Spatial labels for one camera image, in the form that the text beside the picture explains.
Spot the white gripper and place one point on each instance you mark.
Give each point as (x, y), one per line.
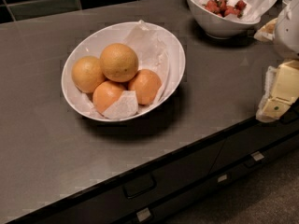
(288, 32)

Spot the white strawberry bowl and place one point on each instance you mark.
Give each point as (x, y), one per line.
(218, 27)

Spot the white oval bowl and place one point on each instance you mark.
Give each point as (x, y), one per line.
(177, 63)

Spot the right orange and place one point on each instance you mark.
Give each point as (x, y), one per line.
(146, 84)

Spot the orange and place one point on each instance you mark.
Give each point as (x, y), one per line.
(87, 74)
(118, 62)
(106, 94)
(146, 84)

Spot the top orange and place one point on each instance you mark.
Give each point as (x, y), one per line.
(118, 62)

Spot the front orange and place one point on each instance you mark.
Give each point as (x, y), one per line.
(106, 94)

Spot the left orange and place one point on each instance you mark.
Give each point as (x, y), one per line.
(87, 74)

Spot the red strawberries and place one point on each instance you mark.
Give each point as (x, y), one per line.
(223, 9)

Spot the right drawer front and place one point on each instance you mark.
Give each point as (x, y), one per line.
(255, 143)

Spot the drawer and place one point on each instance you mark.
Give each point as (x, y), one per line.
(119, 197)
(255, 143)
(251, 192)

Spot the white paper liner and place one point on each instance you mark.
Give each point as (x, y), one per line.
(149, 41)

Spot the lower drawer front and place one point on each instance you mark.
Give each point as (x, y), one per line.
(251, 192)

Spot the left drawer front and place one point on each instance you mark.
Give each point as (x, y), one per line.
(119, 197)

